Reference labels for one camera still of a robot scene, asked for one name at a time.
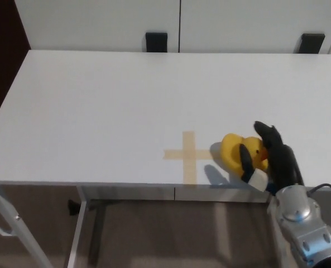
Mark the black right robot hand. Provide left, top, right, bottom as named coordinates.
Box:
left=238, top=121, right=305, bottom=196

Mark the yellow rubber duck toy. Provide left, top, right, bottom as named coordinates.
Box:
left=220, top=133, right=269, bottom=177

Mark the beige tape cross marker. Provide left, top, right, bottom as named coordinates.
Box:
left=163, top=131, right=212, bottom=186

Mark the white partition panel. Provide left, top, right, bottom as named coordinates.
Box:
left=179, top=0, right=331, bottom=54
left=14, top=0, right=182, bottom=54

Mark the small black floor object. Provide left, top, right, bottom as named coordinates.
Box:
left=66, top=199, right=81, bottom=216

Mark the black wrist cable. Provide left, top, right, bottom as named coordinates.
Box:
left=289, top=147, right=331, bottom=197

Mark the black panel foot bracket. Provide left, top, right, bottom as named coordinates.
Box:
left=145, top=32, right=169, bottom=54
left=298, top=33, right=326, bottom=54

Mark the white desk frame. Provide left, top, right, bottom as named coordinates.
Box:
left=0, top=182, right=279, bottom=268

